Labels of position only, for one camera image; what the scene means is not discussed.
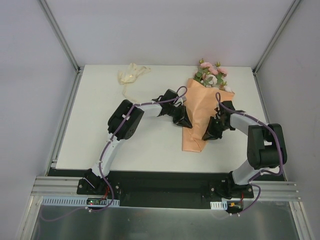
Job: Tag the pink fake flower stem four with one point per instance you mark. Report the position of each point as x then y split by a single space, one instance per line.
211 80

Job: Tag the pink fake flower stem one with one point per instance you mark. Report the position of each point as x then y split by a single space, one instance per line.
220 72

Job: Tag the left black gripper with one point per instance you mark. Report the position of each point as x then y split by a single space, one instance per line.
179 114

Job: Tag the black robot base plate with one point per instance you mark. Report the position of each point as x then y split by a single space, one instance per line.
178 190

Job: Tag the right aluminium frame post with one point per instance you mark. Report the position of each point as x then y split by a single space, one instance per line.
293 7

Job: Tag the left white cable duct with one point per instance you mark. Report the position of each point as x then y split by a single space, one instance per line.
78 202

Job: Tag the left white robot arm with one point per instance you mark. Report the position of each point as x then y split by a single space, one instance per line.
122 125

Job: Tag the pink fake flower stem three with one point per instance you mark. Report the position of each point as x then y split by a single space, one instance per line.
224 87

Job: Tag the white cable duct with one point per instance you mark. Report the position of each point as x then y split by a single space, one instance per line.
219 205
78 202

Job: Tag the aluminium frame post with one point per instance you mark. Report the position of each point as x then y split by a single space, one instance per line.
293 7
59 34

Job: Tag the pink fake flower stem two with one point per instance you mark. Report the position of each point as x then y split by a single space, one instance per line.
205 68

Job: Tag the right white cable duct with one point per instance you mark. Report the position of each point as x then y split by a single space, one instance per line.
219 205

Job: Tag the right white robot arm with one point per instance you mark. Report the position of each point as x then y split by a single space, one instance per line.
266 150

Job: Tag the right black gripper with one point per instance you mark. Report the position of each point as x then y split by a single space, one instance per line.
215 127

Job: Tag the left aluminium frame post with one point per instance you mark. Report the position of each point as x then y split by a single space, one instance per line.
59 34

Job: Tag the kraft wrapping paper sheet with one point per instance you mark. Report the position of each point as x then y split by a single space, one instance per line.
201 104

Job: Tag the cream ribbon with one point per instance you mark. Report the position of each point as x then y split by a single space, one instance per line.
129 77

